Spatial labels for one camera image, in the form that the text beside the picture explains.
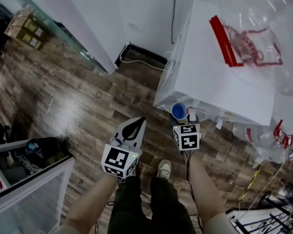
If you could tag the clear plastic bag red print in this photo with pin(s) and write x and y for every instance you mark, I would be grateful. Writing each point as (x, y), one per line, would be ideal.
(258, 21)

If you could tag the white water dispenser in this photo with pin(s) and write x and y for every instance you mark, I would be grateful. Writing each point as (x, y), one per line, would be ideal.
(210, 82)

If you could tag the person's left forearm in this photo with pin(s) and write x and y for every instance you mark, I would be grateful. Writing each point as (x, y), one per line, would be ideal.
(90, 201)

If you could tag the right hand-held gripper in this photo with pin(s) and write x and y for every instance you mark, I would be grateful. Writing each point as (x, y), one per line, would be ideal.
(188, 138)

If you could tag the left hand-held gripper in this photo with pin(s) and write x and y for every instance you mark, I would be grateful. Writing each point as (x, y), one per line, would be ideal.
(119, 158)

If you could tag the person's right forearm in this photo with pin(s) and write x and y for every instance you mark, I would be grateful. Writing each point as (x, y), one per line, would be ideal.
(205, 191)

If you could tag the white table with equipment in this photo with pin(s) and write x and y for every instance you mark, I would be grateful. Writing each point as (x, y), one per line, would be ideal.
(263, 222)

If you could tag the person's dark trousers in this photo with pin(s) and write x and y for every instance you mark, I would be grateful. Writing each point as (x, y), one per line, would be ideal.
(153, 208)

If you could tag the blue cup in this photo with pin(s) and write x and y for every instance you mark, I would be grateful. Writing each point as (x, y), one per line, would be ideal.
(178, 111)

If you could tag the green-edged glass partition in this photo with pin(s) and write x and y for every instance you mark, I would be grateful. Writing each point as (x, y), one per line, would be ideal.
(70, 45)

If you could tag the brown cardboard box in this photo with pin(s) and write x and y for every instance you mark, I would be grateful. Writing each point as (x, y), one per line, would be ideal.
(33, 27)
(24, 36)
(20, 17)

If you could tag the black tripod stand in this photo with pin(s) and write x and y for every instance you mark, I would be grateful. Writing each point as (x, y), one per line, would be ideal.
(288, 201)

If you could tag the bag of plastic bottles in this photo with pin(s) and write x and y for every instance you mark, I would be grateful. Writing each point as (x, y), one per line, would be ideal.
(268, 140)

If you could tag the black baseboard strip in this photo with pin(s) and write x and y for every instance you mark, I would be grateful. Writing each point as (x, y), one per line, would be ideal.
(146, 51)

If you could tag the person's beige right shoe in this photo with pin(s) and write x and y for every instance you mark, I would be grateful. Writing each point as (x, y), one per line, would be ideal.
(164, 168)

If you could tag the white mesh cabinet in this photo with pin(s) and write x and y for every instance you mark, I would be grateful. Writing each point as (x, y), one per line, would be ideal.
(31, 194)

